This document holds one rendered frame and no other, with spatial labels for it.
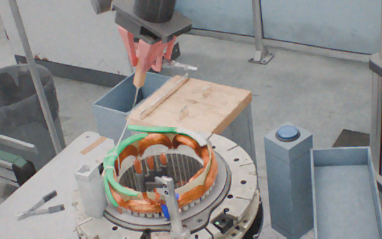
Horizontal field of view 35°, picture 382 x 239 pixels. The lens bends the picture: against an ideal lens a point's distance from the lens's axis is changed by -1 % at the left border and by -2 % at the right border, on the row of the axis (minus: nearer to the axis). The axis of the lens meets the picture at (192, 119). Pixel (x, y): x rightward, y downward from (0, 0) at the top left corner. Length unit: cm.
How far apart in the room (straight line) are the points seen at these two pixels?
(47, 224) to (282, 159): 62
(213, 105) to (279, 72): 227
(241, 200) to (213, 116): 30
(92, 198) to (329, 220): 39
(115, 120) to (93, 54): 224
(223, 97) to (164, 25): 49
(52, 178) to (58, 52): 217
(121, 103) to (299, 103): 190
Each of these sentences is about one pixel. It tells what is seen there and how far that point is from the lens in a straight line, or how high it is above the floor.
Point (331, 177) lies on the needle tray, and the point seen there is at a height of 102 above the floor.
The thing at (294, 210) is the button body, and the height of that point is 87.
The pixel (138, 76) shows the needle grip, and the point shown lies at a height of 131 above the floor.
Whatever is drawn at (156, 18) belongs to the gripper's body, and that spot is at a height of 142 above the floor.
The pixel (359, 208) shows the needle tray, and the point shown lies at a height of 102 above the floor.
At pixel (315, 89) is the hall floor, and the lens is 335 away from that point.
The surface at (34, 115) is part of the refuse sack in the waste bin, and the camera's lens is 260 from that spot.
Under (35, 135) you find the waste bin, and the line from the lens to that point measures 266.
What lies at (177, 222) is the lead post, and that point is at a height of 113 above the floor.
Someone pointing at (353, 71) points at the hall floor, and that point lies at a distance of 352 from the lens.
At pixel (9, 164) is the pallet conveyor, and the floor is 76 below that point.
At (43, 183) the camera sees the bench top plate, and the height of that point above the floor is 78.
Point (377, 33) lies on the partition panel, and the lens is 333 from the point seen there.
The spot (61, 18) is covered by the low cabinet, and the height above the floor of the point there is 43.
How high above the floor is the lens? 175
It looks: 33 degrees down
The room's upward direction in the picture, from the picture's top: 9 degrees counter-clockwise
